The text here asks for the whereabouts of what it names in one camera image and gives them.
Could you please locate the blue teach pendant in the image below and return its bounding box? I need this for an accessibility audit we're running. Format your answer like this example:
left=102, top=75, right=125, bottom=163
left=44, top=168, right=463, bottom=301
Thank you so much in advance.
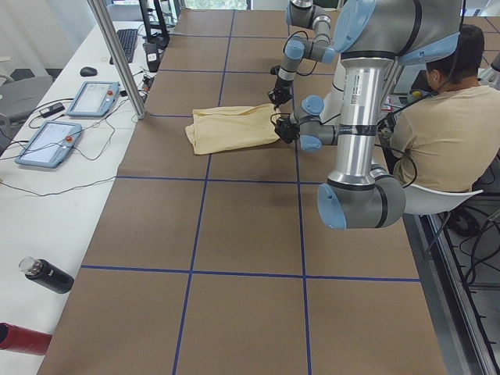
left=66, top=81, right=120, bottom=118
left=15, top=120, right=83, bottom=169

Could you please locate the far blue teach pendant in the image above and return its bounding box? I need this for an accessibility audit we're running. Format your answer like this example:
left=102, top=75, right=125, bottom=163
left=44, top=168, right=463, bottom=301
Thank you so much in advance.
left=66, top=81, right=120, bottom=118

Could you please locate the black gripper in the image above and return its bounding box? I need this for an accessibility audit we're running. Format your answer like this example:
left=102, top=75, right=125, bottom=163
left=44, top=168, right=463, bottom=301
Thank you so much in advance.
left=267, top=76, right=293, bottom=108
left=273, top=115, right=300, bottom=144

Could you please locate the red cylindrical bottle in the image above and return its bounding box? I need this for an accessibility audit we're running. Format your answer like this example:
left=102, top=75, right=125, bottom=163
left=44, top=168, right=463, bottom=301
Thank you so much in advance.
left=1, top=323, right=52, bottom=355

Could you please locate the aluminium frame post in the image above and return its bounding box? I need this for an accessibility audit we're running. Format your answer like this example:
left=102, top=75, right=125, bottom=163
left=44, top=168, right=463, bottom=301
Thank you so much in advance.
left=87, top=0, right=145, bottom=120

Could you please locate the near blue teach pendant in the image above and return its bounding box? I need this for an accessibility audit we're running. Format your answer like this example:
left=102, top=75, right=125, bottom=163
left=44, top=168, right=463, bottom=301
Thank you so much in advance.
left=15, top=120, right=83, bottom=169

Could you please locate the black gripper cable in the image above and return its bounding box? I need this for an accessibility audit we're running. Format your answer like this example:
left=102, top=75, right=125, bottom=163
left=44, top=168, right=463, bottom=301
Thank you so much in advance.
left=270, top=30, right=325, bottom=77

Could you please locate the white plastic chair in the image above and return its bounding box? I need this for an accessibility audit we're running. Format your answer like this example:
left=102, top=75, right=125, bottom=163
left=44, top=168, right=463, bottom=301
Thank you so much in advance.
left=404, top=184, right=484, bottom=215

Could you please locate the black water bottle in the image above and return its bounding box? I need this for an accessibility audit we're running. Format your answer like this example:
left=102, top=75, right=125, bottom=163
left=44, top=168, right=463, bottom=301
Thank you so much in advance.
left=19, top=257, right=74, bottom=294

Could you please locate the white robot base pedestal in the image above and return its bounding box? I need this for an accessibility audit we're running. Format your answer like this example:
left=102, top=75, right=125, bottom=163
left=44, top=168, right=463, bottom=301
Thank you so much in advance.
left=320, top=60, right=346, bottom=125

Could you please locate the person in beige shirt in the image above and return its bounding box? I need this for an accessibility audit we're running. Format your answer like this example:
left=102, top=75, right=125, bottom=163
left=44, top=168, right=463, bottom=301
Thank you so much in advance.
left=390, top=24, right=499, bottom=192

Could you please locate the black computer mouse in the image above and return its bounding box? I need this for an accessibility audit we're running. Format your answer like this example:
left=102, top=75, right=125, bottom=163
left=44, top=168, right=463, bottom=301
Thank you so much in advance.
left=80, top=66, right=98, bottom=77

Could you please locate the black keyboard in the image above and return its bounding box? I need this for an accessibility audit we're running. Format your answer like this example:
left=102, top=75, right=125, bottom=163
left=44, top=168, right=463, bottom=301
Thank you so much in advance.
left=116, top=28, right=138, bottom=63

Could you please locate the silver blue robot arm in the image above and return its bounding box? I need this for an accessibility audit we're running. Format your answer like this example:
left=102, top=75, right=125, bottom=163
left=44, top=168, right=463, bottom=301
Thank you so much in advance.
left=268, top=1, right=335, bottom=109
left=268, top=1, right=465, bottom=229

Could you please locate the cream long-sleeve graphic shirt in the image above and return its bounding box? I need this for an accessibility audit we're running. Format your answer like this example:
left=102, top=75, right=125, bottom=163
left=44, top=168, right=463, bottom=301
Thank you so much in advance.
left=185, top=104, right=279, bottom=155

